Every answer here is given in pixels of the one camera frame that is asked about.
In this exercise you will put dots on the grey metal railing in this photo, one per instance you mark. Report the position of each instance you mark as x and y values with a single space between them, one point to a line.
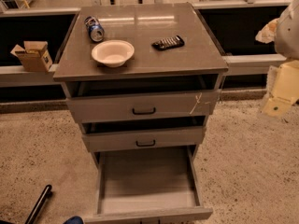
232 26

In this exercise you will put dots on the grey open bottom drawer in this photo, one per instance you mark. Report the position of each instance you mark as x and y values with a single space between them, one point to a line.
147 186

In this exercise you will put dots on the white paper bowl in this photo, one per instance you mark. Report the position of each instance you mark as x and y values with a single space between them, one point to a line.
113 53

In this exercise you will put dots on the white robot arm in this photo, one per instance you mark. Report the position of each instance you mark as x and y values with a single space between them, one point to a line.
287 33

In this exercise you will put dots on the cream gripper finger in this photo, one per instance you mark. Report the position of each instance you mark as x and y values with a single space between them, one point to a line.
282 89
267 34

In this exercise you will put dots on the blue round object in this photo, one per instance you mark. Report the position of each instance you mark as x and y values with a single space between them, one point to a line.
74 220

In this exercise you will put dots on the small cardboard box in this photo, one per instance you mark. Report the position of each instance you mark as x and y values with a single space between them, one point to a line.
33 55

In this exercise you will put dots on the grey top drawer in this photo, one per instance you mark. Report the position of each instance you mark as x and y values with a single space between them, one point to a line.
142 106

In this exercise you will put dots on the grey drawer cabinet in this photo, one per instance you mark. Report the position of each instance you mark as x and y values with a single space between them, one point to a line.
197 66

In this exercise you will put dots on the grey middle drawer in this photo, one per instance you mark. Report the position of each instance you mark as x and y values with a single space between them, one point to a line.
144 139

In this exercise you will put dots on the blue soda can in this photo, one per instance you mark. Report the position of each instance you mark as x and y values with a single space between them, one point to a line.
94 28

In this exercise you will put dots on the black pole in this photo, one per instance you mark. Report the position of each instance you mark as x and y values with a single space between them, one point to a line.
45 194

